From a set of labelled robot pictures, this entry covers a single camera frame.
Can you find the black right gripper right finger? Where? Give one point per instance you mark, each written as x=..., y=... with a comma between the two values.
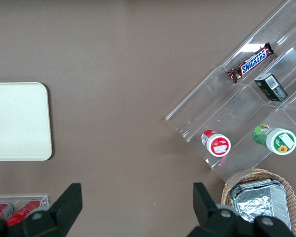
x=207, y=214

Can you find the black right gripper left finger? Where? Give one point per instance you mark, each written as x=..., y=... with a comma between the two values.
x=64, y=209

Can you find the light woven wicker basket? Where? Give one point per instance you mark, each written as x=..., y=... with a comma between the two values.
x=292, y=192

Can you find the cream rectangular plastic tray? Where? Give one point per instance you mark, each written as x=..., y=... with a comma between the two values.
x=17, y=121

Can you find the red soda can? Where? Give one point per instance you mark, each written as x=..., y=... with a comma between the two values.
x=22, y=212
x=1, y=211

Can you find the aluminium foil food container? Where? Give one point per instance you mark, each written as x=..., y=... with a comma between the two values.
x=261, y=200

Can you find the red white lidded cup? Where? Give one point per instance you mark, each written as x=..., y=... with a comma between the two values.
x=217, y=144

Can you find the green white lidded cup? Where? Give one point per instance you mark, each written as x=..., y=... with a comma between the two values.
x=277, y=139

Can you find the clear acrylic tiered display stand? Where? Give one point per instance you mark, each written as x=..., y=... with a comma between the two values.
x=236, y=106

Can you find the small black carton box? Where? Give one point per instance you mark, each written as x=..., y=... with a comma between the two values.
x=271, y=87

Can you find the Snickers chocolate bar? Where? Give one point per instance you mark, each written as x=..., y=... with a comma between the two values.
x=252, y=61

